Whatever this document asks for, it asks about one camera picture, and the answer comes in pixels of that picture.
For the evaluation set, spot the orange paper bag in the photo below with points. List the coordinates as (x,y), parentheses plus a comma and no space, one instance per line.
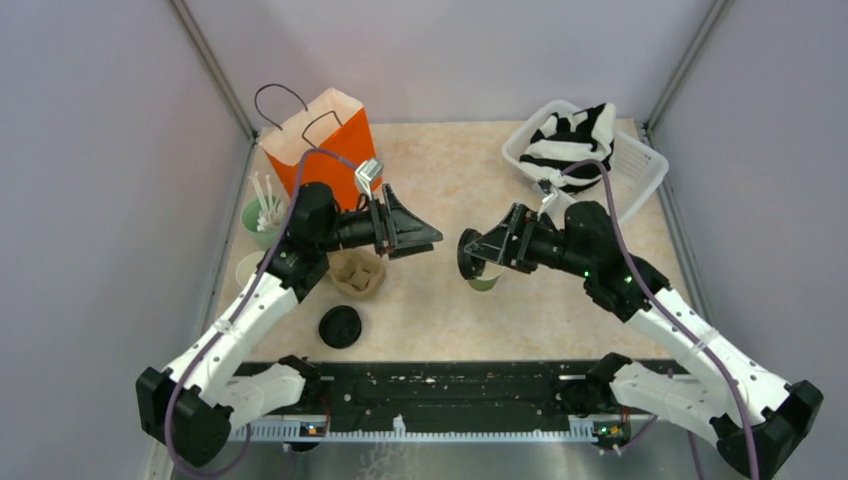
(334,122)

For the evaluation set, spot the black and white striped cloth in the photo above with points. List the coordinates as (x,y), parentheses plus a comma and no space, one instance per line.
(563,140)

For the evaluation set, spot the stack of green paper cups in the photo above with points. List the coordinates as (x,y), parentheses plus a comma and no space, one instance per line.
(247,267)

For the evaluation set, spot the black cup lid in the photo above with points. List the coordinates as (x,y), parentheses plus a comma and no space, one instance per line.
(469,266)

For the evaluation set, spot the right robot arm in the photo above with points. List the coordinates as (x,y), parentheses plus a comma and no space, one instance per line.
(753,417)

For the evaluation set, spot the white plastic basket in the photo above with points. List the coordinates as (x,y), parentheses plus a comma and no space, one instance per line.
(636,169)

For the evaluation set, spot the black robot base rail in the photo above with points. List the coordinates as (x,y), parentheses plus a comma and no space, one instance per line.
(496,397)

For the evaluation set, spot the brown cardboard cup carrier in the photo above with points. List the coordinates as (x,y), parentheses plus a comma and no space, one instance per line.
(356,273)

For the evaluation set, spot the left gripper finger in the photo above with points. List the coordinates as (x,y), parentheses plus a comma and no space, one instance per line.
(398,253)
(404,228)

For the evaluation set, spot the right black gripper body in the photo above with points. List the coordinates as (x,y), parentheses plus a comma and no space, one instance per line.
(535,235)

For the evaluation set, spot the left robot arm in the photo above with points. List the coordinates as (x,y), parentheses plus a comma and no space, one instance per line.
(197,400)

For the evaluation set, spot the white cable duct strip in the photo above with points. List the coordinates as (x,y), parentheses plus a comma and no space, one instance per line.
(290,431)

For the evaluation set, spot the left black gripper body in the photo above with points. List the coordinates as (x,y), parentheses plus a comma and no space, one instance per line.
(379,221)

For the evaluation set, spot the green paper coffee cup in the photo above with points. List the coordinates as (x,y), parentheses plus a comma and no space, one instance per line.
(488,277)

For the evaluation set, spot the green cup with white stirrers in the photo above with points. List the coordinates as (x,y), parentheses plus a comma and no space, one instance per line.
(263,214)

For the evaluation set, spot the stack of black cup lids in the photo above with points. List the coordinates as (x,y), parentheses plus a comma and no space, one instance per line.
(340,327)

